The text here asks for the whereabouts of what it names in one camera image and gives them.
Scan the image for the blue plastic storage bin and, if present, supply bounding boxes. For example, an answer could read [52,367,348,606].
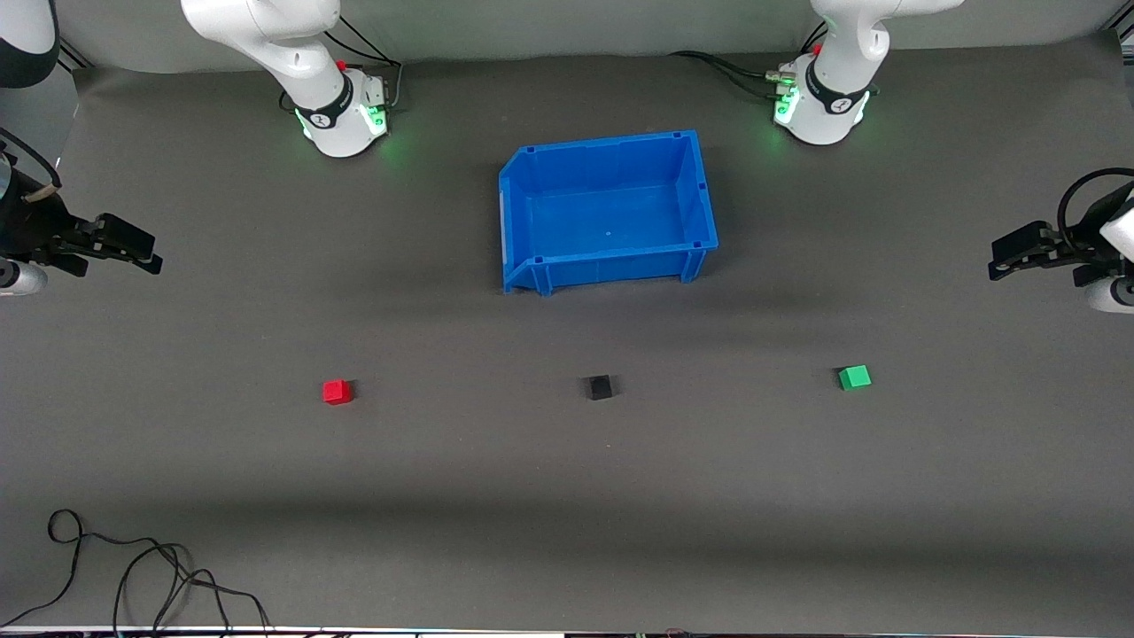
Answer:
[498,130,719,296]

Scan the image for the dark grey table mat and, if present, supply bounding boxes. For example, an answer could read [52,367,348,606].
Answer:
[0,34,1134,633]

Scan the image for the black cable along right arm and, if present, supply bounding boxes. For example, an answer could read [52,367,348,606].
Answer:
[0,128,64,191]

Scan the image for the thin black floor cable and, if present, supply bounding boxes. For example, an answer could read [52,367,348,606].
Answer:
[113,542,272,635]
[0,509,191,628]

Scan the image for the black right arm base cables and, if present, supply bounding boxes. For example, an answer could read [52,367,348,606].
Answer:
[280,16,405,114]

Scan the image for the black arm base cables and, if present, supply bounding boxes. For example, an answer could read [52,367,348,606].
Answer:
[669,22,829,98]
[280,16,405,114]

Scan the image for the black left arm base cables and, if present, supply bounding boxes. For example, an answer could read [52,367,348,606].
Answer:
[669,22,829,98]

